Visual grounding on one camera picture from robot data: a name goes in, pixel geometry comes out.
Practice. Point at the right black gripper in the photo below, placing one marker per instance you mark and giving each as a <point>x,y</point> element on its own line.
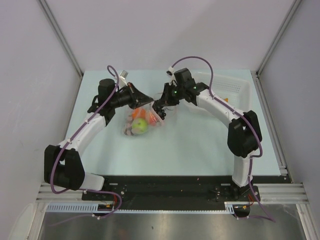
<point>166,99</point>

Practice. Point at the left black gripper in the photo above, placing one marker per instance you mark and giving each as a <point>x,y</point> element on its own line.
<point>137,98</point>

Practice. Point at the orange toy tangerine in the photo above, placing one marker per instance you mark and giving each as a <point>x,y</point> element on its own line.
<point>138,113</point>

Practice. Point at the dark toy grape bunch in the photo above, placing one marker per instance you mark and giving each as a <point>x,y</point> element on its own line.
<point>159,110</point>

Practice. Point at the clear zip top bag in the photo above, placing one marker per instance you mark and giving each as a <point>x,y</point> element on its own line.
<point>170,111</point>

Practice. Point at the green toy apple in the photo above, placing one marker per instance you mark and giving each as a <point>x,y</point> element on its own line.
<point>139,126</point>

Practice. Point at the toy peach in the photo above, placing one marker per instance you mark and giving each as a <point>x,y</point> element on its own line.
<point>151,119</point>

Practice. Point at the grey toy fish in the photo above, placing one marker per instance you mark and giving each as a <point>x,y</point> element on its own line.
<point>127,129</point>

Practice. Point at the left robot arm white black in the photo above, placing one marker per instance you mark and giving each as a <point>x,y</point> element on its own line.
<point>62,163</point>

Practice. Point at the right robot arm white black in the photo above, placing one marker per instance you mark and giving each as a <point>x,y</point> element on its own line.
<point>244,135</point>

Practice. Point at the white plastic basket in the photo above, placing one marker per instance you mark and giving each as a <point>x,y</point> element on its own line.
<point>237,90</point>

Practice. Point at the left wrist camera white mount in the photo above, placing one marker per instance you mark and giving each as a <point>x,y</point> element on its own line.
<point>122,79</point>

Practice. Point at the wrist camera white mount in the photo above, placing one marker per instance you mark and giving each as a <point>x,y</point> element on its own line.
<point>170,72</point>
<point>122,79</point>

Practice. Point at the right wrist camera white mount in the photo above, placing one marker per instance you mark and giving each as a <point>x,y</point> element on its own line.
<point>170,72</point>

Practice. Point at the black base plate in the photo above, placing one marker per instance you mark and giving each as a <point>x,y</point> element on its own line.
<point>168,192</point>

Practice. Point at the left aluminium corner post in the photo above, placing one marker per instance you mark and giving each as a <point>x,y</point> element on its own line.
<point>48,13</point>

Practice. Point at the aluminium corner post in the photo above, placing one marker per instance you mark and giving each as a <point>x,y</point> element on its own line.
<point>48,13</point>
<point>279,34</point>

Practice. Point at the right aluminium side rail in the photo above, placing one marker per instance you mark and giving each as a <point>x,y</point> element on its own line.
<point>278,150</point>

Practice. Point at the white slotted cable duct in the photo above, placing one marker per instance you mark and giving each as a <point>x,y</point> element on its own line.
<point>103,208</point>

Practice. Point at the right aluminium corner post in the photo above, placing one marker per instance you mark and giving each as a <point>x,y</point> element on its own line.
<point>279,34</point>

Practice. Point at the aluminium front rail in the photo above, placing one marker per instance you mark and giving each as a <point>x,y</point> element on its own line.
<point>266,194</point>

